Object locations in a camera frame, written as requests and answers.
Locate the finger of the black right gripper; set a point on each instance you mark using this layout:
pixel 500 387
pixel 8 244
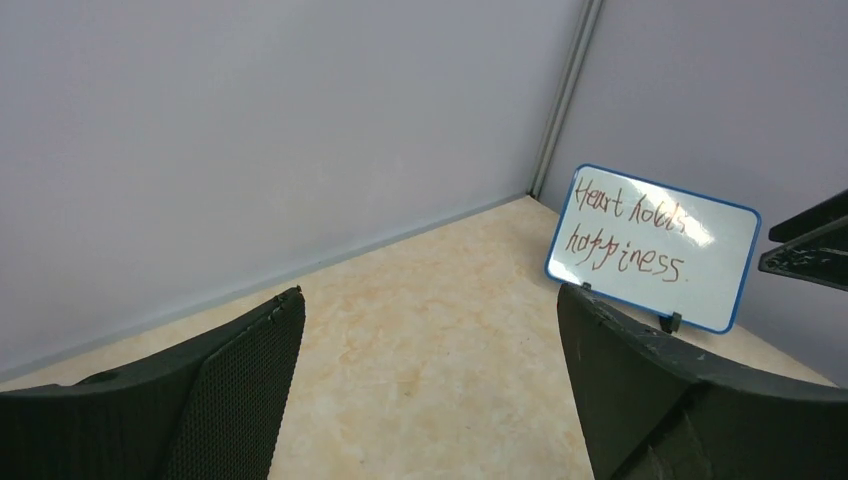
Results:
pixel 812 245

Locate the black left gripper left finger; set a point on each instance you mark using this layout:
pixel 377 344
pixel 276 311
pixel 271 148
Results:
pixel 210 407

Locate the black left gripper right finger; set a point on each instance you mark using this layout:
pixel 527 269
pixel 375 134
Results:
pixel 653 406

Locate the blue-framed small whiteboard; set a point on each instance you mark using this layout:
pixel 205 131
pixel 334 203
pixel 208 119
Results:
pixel 653 246

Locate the black whiteboard foot clip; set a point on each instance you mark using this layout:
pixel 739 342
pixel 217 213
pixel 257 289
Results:
pixel 670 324

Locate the aluminium corner post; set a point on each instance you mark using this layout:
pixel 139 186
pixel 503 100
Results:
pixel 574 59

